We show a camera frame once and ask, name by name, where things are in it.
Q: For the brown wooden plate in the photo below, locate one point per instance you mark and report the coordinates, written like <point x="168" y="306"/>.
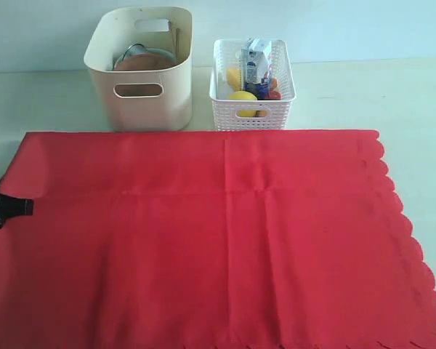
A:
<point x="147" y="62"/>

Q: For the yellow lemon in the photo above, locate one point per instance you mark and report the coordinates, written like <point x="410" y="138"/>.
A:
<point x="243" y="97"/>

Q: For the yellow cheese wedge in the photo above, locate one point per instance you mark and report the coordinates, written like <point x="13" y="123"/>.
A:
<point x="233" y="76"/>

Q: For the stainless steel cup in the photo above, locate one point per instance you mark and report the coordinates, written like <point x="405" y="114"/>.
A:
<point x="132" y="50"/>

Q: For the blue white milk carton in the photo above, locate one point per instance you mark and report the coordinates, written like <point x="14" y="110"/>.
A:
<point x="256" y="67"/>

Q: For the red sausage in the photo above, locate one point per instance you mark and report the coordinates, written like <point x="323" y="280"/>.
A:
<point x="274" y="95"/>

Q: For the cream plastic tub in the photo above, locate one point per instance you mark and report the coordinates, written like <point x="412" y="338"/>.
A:
<point x="149" y="26"/>

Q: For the white perforated basket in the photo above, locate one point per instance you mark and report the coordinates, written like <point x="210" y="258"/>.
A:
<point x="232" y="115"/>

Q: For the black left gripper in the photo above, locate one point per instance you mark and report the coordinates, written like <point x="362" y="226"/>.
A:
<point x="14" y="207"/>

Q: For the white ceramic bowl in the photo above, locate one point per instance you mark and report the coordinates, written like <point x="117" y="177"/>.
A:
<point x="165" y="53"/>

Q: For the red tablecloth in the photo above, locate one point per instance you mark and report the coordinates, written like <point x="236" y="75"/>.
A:
<point x="266" y="239"/>

